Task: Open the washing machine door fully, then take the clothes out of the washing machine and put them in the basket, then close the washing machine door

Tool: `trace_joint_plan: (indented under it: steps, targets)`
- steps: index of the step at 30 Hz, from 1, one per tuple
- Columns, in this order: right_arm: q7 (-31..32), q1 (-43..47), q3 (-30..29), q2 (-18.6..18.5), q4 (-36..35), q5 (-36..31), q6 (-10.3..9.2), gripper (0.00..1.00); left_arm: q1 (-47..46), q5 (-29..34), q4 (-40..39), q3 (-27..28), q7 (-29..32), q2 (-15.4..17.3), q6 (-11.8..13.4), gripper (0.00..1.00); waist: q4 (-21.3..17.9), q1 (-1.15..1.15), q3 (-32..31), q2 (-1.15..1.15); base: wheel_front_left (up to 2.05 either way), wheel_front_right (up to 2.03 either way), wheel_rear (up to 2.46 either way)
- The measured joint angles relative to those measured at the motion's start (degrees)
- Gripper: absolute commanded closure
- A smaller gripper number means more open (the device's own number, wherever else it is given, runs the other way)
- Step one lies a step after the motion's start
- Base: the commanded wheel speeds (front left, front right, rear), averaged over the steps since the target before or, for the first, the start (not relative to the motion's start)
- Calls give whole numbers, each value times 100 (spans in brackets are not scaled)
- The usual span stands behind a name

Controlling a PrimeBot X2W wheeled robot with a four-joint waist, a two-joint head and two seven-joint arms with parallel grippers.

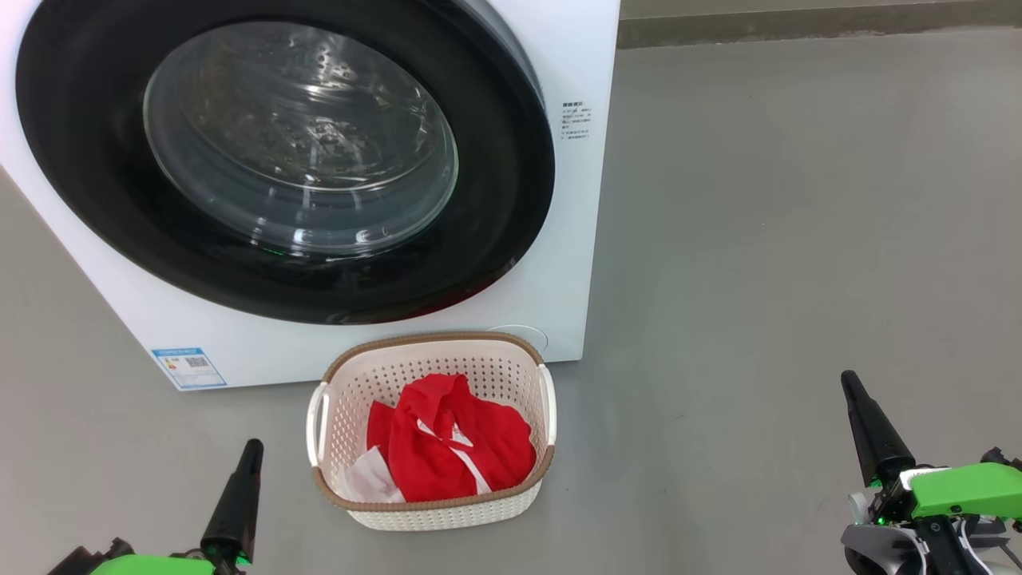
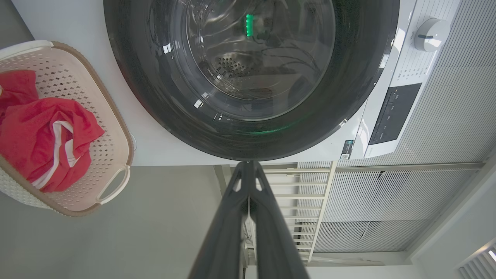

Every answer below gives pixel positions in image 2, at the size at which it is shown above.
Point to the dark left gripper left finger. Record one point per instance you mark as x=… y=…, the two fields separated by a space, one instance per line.
x=224 y=248

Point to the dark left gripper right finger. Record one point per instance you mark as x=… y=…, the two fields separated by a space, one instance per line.
x=275 y=252

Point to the black round glass washer door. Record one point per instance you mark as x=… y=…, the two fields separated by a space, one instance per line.
x=155 y=97

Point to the red garment with white stripes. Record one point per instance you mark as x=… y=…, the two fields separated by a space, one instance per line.
x=31 y=135

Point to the white front-load washing machine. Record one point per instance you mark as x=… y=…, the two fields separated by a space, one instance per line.
x=162 y=147

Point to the cream perforated laundry basket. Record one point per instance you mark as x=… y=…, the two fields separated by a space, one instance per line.
x=104 y=128

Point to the white ladder-like rack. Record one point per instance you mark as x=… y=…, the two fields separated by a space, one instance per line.
x=323 y=201

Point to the small black QR sticker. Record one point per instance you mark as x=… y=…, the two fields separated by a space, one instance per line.
x=347 y=150

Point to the white louvred vent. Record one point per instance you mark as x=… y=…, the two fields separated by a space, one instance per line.
x=480 y=265

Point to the white washer control knob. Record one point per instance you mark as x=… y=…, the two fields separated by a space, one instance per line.
x=431 y=34

